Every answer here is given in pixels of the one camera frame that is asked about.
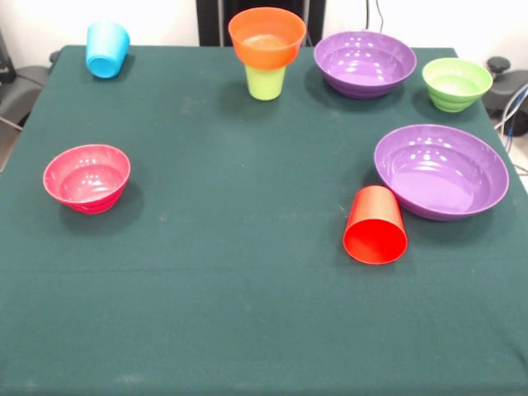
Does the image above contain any pink bowl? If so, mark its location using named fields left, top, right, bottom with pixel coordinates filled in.
left=42, top=144, right=132, bottom=215

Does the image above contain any black cable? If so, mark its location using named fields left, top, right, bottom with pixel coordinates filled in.
left=365, top=0, right=387, bottom=34

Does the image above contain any orange bowl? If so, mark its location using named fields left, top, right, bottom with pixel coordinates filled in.
left=228, top=7, right=308, bottom=71

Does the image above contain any blue cup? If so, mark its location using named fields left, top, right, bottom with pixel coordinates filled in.
left=85, top=21, right=131, bottom=79

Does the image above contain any purple bowl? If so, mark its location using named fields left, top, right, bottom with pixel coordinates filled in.
left=313, top=31, right=417, bottom=100
left=374, top=124, right=511, bottom=222

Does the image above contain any yellow-green cup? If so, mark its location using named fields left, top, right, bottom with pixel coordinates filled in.
left=244, top=64, right=286, bottom=101

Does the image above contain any small green bowl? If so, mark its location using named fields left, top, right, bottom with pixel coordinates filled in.
left=422, top=57, right=494, bottom=113

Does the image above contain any red cup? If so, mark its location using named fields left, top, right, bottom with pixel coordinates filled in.
left=342, top=185, right=409, bottom=266

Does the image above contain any black chair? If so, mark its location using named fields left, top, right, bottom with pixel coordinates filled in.
left=0, top=28, right=61, bottom=130
left=485, top=56, right=528, bottom=137

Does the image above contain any dark green tablecloth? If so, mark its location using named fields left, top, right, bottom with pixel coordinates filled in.
left=0, top=44, right=528, bottom=396

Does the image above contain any blue cable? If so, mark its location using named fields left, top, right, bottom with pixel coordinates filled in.
left=503, top=82, right=528, bottom=139

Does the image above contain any white cable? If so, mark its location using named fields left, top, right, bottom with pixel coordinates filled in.
left=493, top=92, right=528, bottom=131

